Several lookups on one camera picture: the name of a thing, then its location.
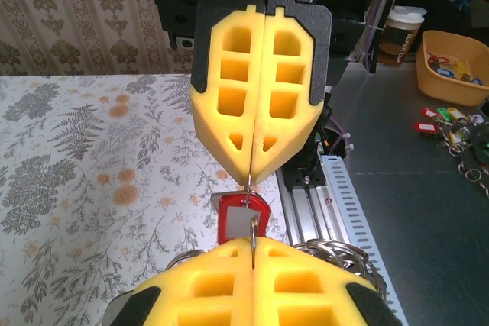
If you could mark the green tag key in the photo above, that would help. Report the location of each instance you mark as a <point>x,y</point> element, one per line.
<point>445,112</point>

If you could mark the orange plastic basket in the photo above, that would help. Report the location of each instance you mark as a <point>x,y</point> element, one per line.
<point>431,89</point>

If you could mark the loose metal keyring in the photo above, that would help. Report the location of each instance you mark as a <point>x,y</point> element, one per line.
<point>473,179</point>

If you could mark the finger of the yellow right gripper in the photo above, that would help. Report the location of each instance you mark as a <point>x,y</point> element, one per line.
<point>208,123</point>
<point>305,120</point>

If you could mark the yellow tag key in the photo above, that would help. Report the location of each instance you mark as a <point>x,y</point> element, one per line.
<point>460,65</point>
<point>458,135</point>
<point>458,114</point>

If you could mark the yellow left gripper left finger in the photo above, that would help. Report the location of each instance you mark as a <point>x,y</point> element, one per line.
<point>244,295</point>

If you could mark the black key fob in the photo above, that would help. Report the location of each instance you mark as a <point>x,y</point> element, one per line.
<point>479,142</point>

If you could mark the floral patterned table cover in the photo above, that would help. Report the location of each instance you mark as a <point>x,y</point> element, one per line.
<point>76,188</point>

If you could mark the blue tag key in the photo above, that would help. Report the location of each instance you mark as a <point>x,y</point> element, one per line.
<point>444,73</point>

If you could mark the brown paper coffee cup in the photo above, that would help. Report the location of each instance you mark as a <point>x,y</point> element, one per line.
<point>401,39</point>

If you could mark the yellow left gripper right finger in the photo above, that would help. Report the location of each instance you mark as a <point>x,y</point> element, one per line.
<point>263,299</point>

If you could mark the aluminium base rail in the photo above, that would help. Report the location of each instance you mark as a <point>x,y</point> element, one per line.
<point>309,211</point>

